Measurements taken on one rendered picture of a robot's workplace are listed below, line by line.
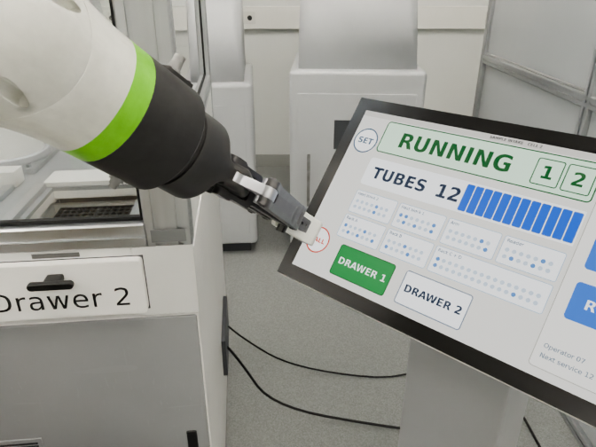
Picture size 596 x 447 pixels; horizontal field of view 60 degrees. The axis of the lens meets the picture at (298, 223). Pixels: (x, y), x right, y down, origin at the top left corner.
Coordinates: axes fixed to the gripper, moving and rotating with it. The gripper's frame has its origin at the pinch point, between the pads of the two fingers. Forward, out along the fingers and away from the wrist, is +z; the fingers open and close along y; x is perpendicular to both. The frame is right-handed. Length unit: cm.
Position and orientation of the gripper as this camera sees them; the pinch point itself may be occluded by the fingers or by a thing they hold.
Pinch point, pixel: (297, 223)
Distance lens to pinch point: 58.0
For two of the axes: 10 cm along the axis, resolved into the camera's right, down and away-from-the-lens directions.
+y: -7.3, -2.9, 6.1
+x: -4.3, 9.0, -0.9
